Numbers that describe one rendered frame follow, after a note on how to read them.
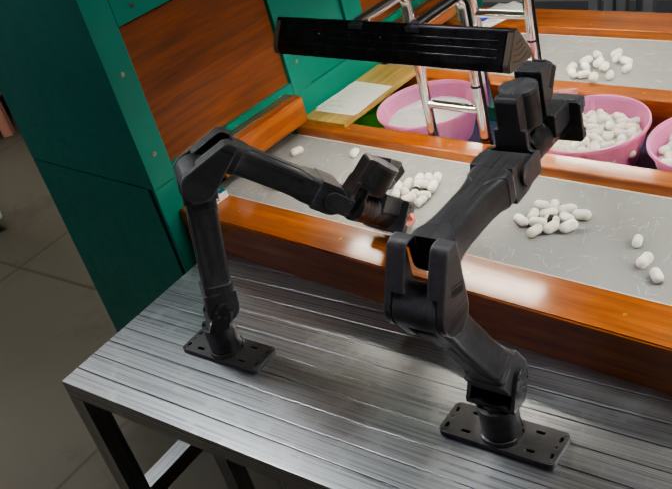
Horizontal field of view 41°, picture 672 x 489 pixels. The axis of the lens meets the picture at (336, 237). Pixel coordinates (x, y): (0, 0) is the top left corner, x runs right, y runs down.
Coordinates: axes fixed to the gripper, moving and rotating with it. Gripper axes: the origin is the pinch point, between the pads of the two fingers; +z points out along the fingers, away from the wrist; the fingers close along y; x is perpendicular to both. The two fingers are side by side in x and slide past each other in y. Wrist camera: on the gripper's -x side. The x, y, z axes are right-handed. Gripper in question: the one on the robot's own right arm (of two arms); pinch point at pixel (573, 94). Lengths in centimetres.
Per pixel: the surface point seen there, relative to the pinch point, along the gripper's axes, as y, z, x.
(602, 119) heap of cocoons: 18, 52, 33
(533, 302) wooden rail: 3.5, -16.3, 30.9
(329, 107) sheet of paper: 88, 41, 29
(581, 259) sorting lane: 2.1, 0.4, 33.2
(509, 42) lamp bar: 18.0, 14.2, -2.4
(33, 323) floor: 224, 2, 107
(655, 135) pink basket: 3, 43, 31
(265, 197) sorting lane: 82, 4, 33
